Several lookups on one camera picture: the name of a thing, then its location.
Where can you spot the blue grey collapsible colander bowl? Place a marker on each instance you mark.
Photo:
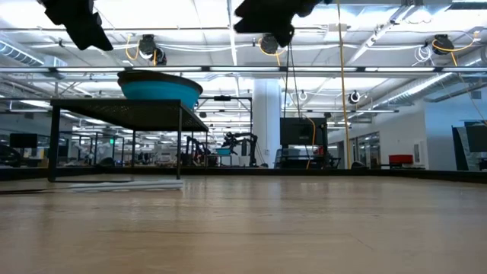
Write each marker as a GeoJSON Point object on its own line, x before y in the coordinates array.
{"type": "Point", "coordinates": [160, 93]}

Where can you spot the black background robot arm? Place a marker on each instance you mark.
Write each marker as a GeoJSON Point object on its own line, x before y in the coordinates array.
{"type": "Point", "coordinates": [194, 150]}
{"type": "Point", "coordinates": [243, 142]}

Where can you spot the black perforated metal shelf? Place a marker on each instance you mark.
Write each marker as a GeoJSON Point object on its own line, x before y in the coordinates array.
{"type": "Point", "coordinates": [133, 114]}

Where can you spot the white pillar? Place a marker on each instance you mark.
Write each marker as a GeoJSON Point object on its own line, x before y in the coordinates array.
{"type": "Point", "coordinates": [267, 122]}

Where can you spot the black monitor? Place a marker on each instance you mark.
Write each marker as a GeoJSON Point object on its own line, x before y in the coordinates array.
{"type": "Point", "coordinates": [302, 131]}

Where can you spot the blue background bowl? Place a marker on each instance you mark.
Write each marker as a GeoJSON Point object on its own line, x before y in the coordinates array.
{"type": "Point", "coordinates": [223, 151]}

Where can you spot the red box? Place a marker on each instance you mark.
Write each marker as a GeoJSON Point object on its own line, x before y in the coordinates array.
{"type": "Point", "coordinates": [400, 159]}

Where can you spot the black panel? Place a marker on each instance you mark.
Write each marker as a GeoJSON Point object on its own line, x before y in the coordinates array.
{"type": "Point", "coordinates": [470, 146]}

